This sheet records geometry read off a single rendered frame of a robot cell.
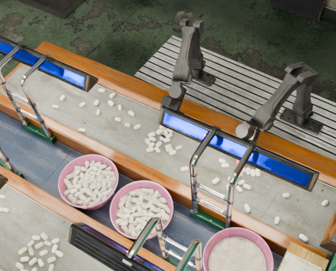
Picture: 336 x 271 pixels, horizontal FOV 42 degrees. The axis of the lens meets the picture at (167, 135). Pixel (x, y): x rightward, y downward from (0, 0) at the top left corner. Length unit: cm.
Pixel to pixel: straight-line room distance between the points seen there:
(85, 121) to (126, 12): 191
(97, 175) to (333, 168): 103
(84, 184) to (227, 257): 69
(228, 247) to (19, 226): 87
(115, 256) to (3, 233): 70
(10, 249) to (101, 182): 46
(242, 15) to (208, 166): 209
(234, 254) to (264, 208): 23
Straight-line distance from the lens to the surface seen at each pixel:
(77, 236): 146
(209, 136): 156
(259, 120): 184
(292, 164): 153
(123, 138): 205
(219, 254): 176
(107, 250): 141
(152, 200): 186
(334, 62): 350
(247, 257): 176
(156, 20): 378
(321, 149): 215
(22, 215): 198
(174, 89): 185
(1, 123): 240
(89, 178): 197
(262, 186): 190
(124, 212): 186
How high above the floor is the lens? 239
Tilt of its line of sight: 54 degrees down
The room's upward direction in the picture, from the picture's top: 7 degrees counter-clockwise
